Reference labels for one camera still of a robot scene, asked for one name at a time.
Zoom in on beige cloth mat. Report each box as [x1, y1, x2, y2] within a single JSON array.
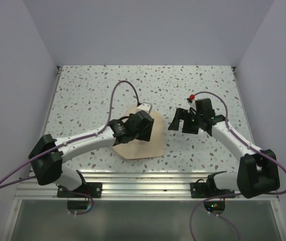
[[113, 105, 164, 160]]

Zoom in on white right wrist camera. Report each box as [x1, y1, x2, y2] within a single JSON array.
[[187, 94, 197, 111]]

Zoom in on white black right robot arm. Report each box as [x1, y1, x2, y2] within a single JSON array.
[[168, 98, 280, 198]]

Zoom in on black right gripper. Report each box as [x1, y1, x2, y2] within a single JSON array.
[[168, 108, 203, 135]]

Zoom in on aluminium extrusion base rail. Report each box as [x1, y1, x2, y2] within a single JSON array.
[[13, 65, 281, 201]]

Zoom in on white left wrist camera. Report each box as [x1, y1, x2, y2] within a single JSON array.
[[135, 102, 152, 114]]

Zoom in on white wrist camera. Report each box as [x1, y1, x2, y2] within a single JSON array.
[[187, 94, 197, 111], [135, 102, 152, 114]]

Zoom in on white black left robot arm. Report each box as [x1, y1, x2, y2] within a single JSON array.
[[29, 110, 154, 197]]

